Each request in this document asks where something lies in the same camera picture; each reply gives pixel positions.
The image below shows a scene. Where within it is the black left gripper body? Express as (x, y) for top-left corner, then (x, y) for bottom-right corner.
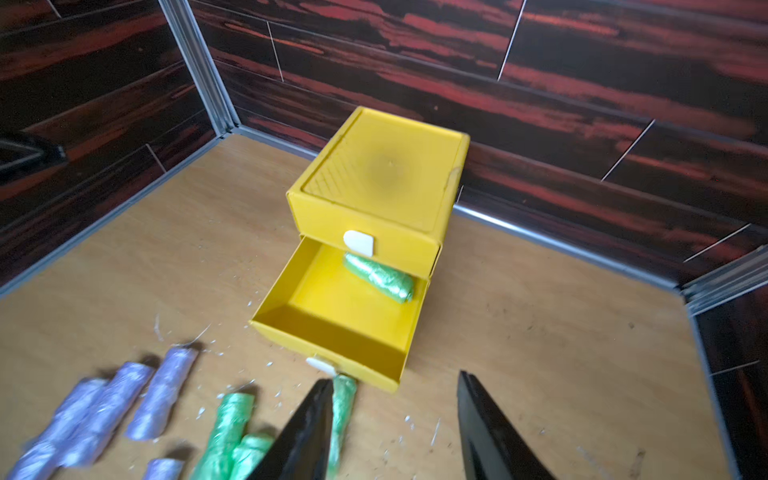
(1, 131), (68, 180)

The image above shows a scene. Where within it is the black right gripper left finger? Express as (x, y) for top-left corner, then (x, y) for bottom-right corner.
(247, 379), (334, 480)

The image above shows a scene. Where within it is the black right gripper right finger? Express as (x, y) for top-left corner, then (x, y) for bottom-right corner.
(457, 370), (553, 480)

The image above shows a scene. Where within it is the green trash bag roll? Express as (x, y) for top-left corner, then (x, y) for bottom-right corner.
(190, 393), (255, 480)
(343, 253), (415, 303)
(229, 433), (275, 480)
(326, 374), (357, 479)

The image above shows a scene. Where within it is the yellow plastic drawer box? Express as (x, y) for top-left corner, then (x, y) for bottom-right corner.
(251, 107), (470, 392)

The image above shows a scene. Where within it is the purple trash bag roll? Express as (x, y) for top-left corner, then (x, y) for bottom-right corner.
(6, 378), (108, 480)
(58, 362), (155, 468)
(125, 347), (199, 441)
(142, 458), (184, 480)

